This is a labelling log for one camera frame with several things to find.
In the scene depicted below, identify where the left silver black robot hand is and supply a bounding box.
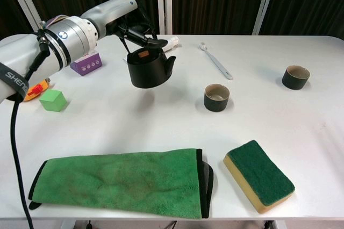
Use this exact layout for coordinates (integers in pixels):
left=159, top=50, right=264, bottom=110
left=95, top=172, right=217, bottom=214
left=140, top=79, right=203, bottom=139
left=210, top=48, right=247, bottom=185
left=80, top=0, right=169, bottom=54

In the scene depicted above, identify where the black teapot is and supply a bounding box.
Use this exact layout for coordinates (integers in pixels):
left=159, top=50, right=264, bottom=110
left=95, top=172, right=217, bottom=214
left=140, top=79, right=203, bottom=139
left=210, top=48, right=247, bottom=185
left=126, top=46, right=177, bottom=89

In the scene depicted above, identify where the dark cup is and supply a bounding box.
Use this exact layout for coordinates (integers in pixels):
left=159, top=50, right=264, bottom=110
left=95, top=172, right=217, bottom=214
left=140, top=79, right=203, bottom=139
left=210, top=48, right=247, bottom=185
left=203, top=83, right=231, bottom=112
left=281, top=65, right=311, bottom=91

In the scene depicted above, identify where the purple white small box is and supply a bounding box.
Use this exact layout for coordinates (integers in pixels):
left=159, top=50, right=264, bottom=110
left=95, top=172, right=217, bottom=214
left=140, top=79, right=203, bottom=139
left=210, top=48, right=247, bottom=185
left=69, top=50, right=103, bottom=76

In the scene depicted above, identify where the white toothpaste tube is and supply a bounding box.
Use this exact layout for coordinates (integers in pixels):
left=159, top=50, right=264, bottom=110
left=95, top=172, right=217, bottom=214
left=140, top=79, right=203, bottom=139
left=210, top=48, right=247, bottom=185
left=163, top=35, right=180, bottom=52

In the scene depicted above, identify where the green cube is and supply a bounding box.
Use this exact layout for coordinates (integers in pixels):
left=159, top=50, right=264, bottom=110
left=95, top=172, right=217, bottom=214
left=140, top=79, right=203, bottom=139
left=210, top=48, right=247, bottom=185
left=39, top=89, right=67, bottom=112

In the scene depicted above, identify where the yellow tape measure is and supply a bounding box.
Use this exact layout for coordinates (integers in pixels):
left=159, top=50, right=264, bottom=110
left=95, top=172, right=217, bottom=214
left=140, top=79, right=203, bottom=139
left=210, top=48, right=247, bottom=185
left=23, top=77, right=51, bottom=102

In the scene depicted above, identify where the white toothbrush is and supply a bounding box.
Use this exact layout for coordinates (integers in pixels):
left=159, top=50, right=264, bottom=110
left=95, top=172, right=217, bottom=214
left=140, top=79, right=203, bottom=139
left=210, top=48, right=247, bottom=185
left=199, top=42, right=234, bottom=81

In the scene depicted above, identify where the green microfibre towel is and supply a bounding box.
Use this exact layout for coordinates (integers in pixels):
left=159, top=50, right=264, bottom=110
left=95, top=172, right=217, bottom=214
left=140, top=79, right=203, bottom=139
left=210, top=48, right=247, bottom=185
left=28, top=148, right=214, bottom=220

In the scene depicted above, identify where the green yellow sponge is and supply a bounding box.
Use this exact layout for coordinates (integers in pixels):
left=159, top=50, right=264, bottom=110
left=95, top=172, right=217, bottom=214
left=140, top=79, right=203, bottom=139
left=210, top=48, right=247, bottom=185
left=223, top=139, right=296, bottom=214

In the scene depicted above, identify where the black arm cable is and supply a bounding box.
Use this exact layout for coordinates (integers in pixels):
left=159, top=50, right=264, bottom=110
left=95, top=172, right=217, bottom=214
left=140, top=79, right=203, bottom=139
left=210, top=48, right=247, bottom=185
left=10, top=28, right=51, bottom=229

